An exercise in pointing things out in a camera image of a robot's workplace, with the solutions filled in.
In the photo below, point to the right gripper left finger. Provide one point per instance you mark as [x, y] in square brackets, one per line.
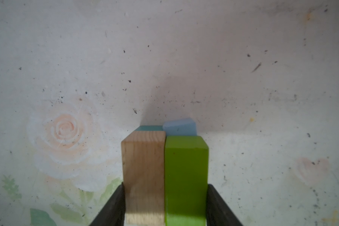
[113, 212]

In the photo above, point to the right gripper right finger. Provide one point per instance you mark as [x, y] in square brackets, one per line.
[218, 212]

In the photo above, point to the green rectangular wood block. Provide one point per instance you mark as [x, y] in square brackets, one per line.
[186, 180]

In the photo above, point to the natural wood rectangular block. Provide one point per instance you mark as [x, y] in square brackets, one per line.
[142, 155]

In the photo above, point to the teal wood cube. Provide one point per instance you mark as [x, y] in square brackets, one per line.
[149, 128]

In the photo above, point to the light blue wood cube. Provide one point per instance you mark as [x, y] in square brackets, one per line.
[182, 127]

